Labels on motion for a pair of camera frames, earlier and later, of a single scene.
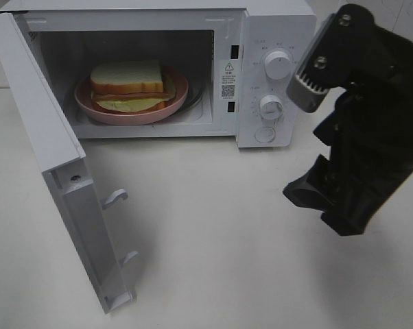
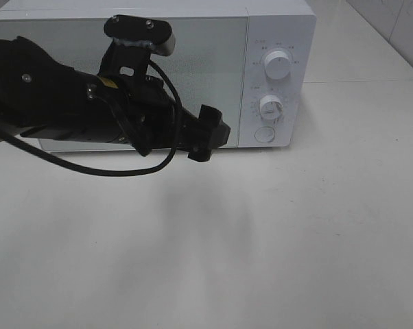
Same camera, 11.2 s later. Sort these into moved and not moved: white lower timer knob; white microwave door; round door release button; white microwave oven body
Moved: white microwave door
Not moved: white microwave oven body; round door release button; white lower timer knob
